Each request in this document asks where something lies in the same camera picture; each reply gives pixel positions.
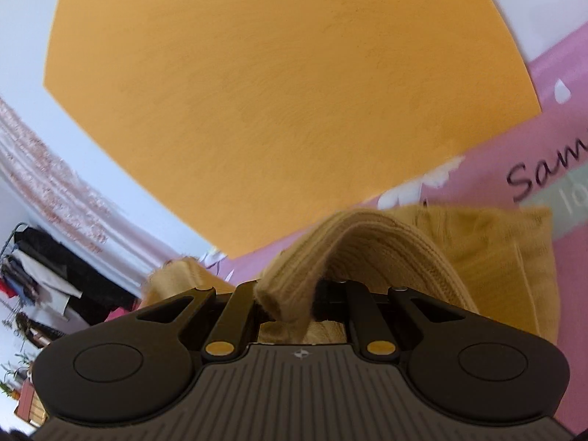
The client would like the pink floral bed sheet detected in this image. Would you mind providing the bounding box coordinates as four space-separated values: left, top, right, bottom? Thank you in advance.
202 23 588 437

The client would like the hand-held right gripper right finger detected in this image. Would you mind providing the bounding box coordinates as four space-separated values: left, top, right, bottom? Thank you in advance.
342 280 481 363

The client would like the wooden furniture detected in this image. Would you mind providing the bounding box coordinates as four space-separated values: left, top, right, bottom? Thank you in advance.
15 380 50 429

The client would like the clothes rack with garments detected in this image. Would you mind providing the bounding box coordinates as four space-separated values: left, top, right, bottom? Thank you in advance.
0 223 141 325

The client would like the beige patterned curtain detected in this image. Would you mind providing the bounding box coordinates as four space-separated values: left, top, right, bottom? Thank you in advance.
0 96 159 288

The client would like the orange headboard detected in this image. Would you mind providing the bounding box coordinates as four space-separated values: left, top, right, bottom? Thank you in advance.
43 0 544 260

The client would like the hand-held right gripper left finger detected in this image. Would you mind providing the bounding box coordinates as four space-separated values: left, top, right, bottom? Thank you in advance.
137 281 258 362

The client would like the mustard cable-knit cardigan sweater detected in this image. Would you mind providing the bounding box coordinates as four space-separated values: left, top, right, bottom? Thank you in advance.
142 206 563 347

